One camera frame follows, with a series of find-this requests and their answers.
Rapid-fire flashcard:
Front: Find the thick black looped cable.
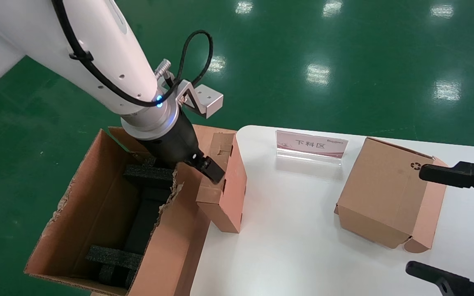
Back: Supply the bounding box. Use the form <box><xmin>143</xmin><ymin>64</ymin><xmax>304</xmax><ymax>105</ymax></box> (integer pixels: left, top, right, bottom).
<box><xmin>177</xmin><ymin>30</ymin><xmax>214</xmax><ymax>89</ymax></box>

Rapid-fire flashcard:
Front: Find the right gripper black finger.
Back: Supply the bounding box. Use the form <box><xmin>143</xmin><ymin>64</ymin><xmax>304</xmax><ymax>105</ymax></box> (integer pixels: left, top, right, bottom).
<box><xmin>406</xmin><ymin>261</ymin><xmax>474</xmax><ymax>296</ymax></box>
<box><xmin>419</xmin><ymin>161</ymin><xmax>474</xmax><ymax>208</ymax></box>

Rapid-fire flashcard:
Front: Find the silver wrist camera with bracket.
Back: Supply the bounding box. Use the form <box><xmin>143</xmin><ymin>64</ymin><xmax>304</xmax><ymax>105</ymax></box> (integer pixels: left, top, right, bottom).
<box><xmin>175</xmin><ymin>79</ymin><xmax>224</xmax><ymax>119</ymax></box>

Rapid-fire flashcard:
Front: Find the cardboard box with recycle mark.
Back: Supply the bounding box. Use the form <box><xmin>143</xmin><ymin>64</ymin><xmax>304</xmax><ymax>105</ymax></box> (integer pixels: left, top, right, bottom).
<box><xmin>335</xmin><ymin>137</ymin><xmax>449</xmax><ymax>253</ymax></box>

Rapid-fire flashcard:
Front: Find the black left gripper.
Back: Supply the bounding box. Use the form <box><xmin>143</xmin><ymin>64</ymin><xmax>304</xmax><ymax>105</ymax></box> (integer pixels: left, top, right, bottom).
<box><xmin>136</xmin><ymin>109</ymin><xmax>226</xmax><ymax>184</ymax></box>

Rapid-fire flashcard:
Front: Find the big open cardboard box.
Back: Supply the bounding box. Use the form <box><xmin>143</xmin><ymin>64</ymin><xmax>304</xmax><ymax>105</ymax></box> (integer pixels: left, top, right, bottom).
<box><xmin>24</xmin><ymin>125</ymin><xmax>212</xmax><ymax>296</ymax></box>

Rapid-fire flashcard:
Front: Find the narrow torn cardboard box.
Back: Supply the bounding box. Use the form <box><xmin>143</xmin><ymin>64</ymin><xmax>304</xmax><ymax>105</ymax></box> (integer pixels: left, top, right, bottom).
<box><xmin>191</xmin><ymin>125</ymin><xmax>248</xmax><ymax>234</ymax></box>

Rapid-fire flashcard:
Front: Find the pink acrylic table sign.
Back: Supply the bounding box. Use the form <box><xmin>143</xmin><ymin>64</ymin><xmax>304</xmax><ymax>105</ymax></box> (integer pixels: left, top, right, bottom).
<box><xmin>276</xmin><ymin>130</ymin><xmax>349</xmax><ymax>167</ymax></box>

